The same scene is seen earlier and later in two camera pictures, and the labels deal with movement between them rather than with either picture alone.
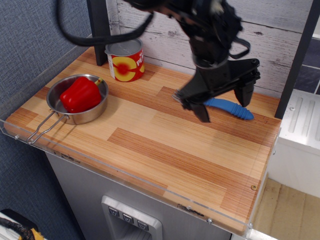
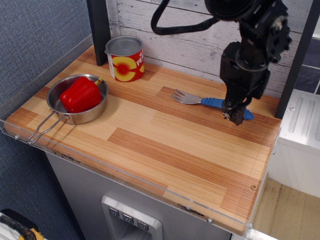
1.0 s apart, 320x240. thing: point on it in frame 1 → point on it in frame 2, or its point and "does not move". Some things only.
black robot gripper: [210, 81] → [242, 83]
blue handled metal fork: [231, 107] does not move
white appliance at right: [295, 162] does not move
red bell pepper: [81, 94] does not move
